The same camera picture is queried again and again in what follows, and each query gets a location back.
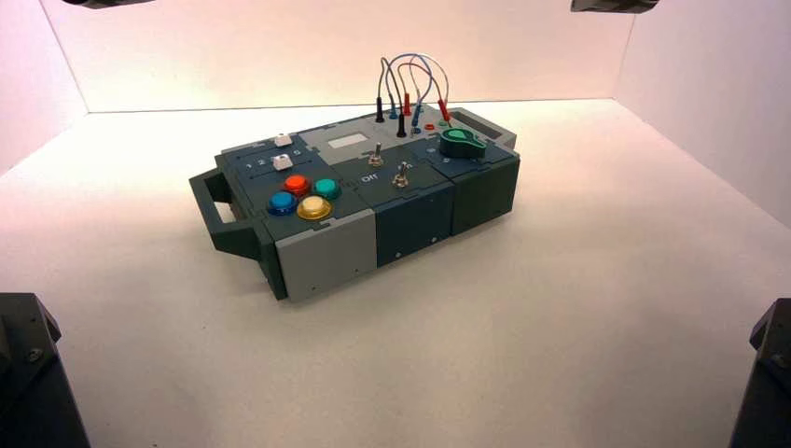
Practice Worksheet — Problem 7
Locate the grey green task board box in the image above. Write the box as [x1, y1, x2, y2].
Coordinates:
[188, 105, 521, 303]

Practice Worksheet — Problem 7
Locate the teal push button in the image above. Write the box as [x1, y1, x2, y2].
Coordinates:
[312, 177, 342, 202]

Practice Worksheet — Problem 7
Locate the yellow push button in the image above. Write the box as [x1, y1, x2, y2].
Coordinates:
[296, 195, 334, 222]

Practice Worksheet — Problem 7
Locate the green rotary knob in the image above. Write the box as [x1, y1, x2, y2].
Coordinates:
[438, 128, 488, 161]

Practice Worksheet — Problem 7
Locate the blue push button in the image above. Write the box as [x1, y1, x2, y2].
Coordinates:
[267, 190, 299, 217]

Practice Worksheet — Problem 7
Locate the dark overhead lamp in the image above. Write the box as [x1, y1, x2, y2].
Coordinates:
[62, 0, 156, 10]
[570, 0, 660, 14]

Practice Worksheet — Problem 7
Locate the blue banana plug cable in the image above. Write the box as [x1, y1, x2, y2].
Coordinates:
[385, 52, 451, 127]

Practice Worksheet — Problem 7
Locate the black banana plug cable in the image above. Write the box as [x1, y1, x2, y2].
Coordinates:
[375, 56, 409, 139]

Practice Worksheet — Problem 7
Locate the red banana plug cable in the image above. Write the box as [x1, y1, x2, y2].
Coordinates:
[396, 60, 453, 123]

